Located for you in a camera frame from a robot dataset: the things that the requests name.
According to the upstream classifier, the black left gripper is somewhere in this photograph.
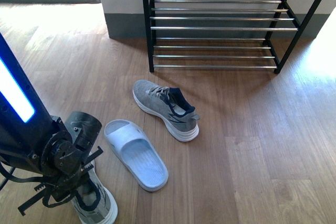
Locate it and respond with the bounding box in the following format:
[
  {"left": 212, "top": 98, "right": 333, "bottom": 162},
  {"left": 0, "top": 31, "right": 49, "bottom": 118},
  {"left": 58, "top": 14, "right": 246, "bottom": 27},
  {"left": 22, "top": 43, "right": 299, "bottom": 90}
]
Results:
[{"left": 18, "top": 111, "right": 103, "bottom": 216}]

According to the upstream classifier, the grey sneaker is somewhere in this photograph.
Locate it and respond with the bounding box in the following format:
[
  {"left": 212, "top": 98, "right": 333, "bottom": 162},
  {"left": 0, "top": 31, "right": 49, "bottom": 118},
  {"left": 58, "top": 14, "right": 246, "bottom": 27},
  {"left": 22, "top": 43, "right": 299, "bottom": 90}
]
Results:
[
  {"left": 132, "top": 80, "right": 200, "bottom": 142},
  {"left": 71, "top": 168, "right": 118, "bottom": 224}
]

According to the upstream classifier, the light blue slide sandal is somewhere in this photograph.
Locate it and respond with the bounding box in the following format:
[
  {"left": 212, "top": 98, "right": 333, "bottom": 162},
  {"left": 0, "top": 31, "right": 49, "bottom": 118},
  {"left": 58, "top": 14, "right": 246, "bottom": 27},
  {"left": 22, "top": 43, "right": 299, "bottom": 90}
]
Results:
[{"left": 104, "top": 120, "right": 169, "bottom": 192}]

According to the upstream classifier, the black metal shoe rack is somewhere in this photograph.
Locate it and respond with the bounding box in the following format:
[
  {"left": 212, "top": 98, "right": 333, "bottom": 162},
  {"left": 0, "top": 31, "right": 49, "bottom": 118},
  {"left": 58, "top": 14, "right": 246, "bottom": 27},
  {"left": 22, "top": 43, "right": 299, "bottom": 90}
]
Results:
[{"left": 142, "top": 0, "right": 322, "bottom": 73}]

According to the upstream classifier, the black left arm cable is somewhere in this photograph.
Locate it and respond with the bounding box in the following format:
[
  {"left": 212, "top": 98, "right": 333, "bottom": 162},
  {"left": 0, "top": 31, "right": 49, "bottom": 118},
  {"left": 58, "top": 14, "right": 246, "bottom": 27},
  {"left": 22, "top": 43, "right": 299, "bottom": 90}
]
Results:
[{"left": 0, "top": 161, "right": 76, "bottom": 209}]

